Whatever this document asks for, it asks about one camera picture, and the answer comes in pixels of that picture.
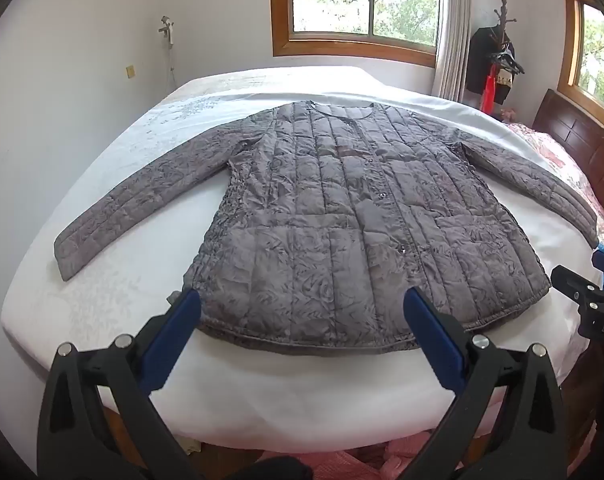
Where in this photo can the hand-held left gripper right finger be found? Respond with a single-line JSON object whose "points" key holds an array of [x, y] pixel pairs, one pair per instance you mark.
{"points": [[434, 335]]}

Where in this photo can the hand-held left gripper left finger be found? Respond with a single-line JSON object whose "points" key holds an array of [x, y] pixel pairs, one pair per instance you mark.
{"points": [[174, 330]]}

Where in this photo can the grey quilted floral jacket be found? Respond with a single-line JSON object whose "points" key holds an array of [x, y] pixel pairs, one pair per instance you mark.
{"points": [[342, 220]]}

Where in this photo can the pink floral pillow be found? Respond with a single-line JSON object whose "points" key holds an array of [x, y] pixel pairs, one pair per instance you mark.
{"points": [[556, 155]]}

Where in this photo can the dark wooden headboard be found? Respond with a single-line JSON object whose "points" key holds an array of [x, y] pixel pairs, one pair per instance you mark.
{"points": [[581, 135]]}

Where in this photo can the pink cloth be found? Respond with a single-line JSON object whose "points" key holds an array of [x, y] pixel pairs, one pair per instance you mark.
{"points": [[366, 462]]}

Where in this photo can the dark cloth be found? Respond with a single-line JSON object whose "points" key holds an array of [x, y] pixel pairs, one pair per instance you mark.
{"points": [[282, 467]]}

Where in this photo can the bed with white sheet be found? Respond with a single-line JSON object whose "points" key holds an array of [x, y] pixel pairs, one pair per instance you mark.
{"points": [[132, 160]]}

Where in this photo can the red hanging bag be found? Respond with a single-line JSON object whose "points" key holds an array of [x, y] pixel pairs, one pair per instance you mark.
{"points": [[488, 92]]}

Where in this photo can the black hanging garment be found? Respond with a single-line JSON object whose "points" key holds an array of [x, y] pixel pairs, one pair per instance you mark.
{"points": [[481, 60]]}

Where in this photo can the wooden coat rack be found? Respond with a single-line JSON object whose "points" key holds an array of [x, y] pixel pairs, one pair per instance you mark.
{"points": [[503, 20]]}

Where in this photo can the white pleated curtain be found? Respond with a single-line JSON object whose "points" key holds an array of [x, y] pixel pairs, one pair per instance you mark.
{"points": [[451, 30]]}

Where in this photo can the small wooden frame window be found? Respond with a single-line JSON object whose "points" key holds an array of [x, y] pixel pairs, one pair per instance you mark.
{"points": [[594, 45]]}

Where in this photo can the yellow wall switch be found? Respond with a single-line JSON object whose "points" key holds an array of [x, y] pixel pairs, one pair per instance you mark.
{"points": [[130, 71]]}

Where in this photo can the wall mounted metal fixture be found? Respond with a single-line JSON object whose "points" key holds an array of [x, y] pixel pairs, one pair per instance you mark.
{"points": [[166, 27]]}

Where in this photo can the large wooden frame window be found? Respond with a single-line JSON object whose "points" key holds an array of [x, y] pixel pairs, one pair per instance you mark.
{"points": [[362, 0]]}

